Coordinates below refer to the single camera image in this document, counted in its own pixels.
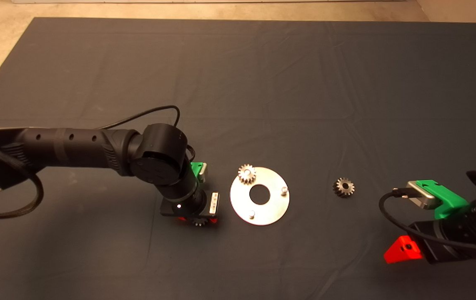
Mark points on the round metal carrier plate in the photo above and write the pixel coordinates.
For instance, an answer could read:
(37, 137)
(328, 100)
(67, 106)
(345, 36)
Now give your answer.
(271, 208)

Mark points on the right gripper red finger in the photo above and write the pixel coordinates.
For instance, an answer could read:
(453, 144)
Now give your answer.
(400, 251)

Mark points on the dark steel planetary gear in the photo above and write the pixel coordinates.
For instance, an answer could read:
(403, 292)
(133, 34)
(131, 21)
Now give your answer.
(338, 190)

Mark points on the bright steel planetary gear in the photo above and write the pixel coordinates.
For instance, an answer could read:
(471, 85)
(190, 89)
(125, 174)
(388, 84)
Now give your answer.
(248, 180)
(199, 222)

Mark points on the dark grey table cloth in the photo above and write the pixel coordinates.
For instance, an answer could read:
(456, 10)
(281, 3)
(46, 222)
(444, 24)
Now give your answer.
(346, 83)

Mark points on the silver camera box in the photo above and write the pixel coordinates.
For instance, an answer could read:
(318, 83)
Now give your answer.
(204, 171)
(423, 196)

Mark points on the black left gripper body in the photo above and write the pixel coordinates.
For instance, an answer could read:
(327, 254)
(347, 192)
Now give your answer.
(188, 206)

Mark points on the silver right camera box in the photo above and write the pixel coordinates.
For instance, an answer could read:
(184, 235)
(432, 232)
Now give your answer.
(423, 196)

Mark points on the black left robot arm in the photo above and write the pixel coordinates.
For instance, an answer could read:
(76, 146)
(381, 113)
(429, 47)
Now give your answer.
(75, 146)

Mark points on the silver left camera box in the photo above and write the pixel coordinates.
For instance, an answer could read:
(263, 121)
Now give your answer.
(204, 171)

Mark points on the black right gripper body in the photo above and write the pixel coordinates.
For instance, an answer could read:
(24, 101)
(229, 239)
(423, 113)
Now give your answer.
(450, 234)

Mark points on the green right camera mount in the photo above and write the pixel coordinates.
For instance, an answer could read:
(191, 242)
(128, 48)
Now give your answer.
(446, 201)

